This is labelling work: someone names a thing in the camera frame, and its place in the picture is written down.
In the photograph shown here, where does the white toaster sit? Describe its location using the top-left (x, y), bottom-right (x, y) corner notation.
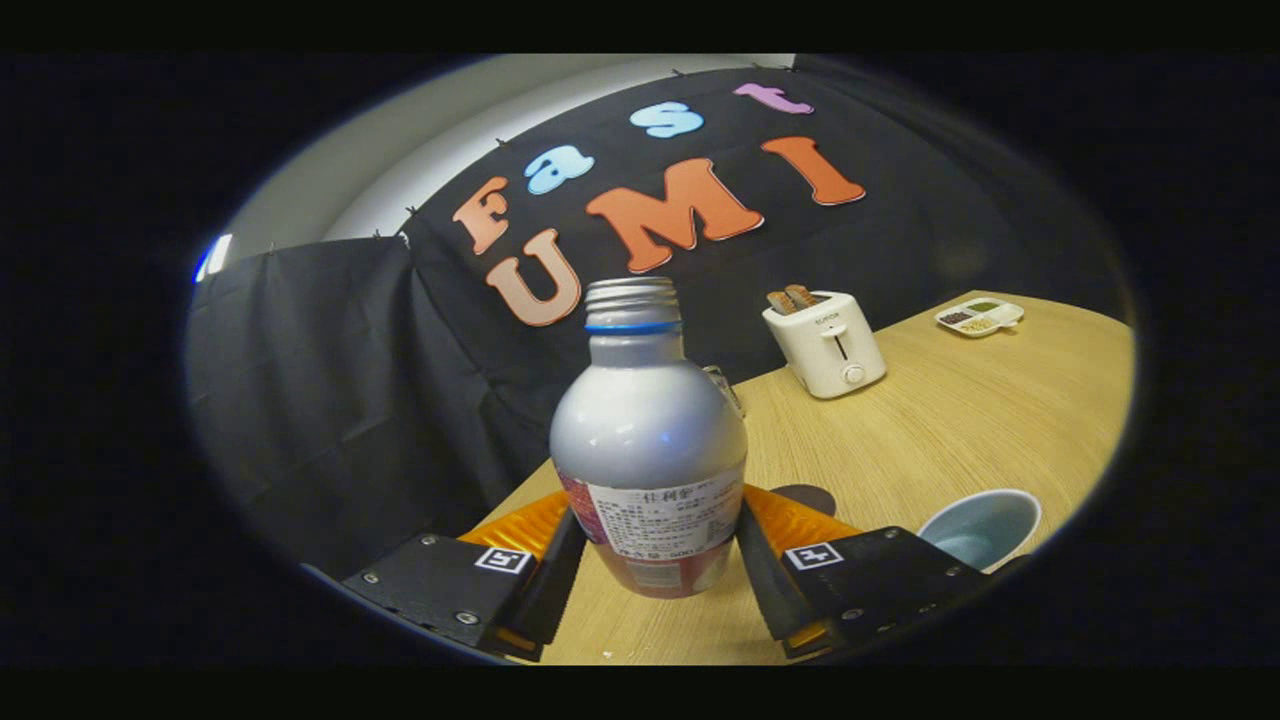
top-left (762, 290), bottom-right (888, 400)

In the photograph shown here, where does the silver bottle with red label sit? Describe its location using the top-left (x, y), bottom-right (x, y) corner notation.
top-left (549, 277), bottom-right (749, 599)

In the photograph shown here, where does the metal wire cutlery holder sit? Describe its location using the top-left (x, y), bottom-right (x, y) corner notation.
top-left (703, 364), bottom-right (746, 419)

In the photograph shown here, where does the wooden table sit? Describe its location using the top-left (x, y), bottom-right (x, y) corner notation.
top-left (470, 290), bottom-right (1136, 666)

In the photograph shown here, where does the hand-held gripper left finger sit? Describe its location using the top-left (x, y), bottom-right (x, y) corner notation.
top-left (340, 490), bottom-right (588, 663)

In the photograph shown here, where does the white cup with blue inside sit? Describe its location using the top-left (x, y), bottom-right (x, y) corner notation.
top-left (917, 488), bottom-right (1043, 573)

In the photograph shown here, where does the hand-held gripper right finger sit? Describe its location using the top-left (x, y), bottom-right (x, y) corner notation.
top-left (735, 483), bottom-right (1031, 659)

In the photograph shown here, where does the dark round coaster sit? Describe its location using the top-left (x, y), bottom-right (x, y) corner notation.
top-left (770, 484), bottom-right (838, 519)

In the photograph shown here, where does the white divided snack tray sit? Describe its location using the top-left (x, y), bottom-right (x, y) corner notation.
top-left (934, 297), bottom-right (1026, 339)

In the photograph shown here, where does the small striped ceiling light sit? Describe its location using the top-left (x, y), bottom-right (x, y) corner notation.
top-left (195, 233), bottom-right (234, 283)

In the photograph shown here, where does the black backdrop cloth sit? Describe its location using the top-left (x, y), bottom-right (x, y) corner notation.
top-left (185, 55), bottom-right (1131, 581)

